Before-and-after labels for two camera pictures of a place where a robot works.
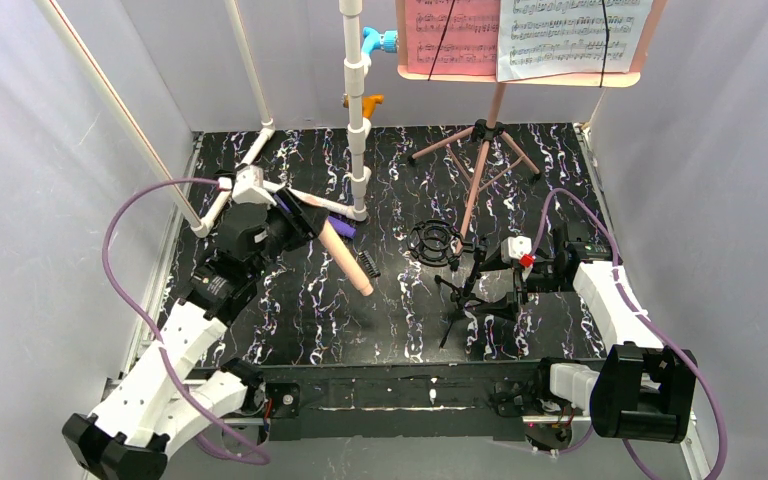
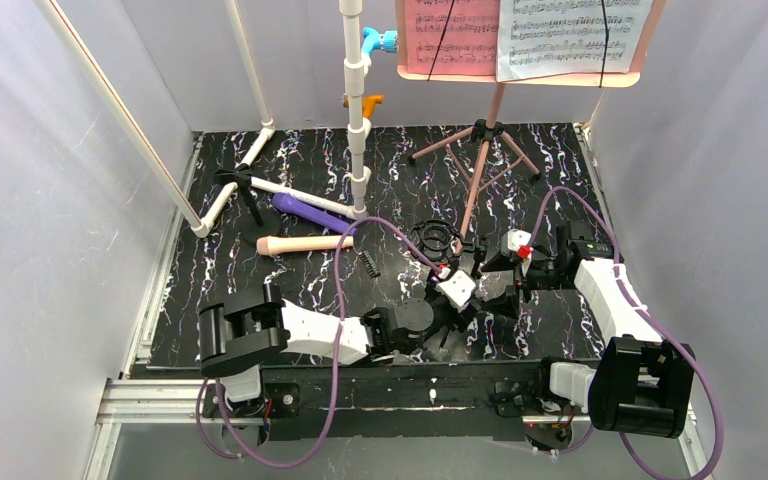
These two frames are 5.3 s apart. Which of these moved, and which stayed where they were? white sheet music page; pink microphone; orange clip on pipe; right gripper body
Moved: pink microphone
Stayed: white sheet music page; orange clip on pipe; right gripper body
